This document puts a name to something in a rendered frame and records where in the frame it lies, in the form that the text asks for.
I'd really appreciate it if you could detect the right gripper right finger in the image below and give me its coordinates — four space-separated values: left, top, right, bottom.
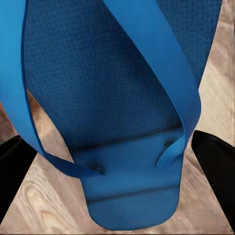
191 130 235 233

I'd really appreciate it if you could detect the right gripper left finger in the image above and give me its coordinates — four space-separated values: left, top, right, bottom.
0 135 38 224

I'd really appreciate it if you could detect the sandal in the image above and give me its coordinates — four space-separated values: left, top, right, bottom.
0 0 223 231

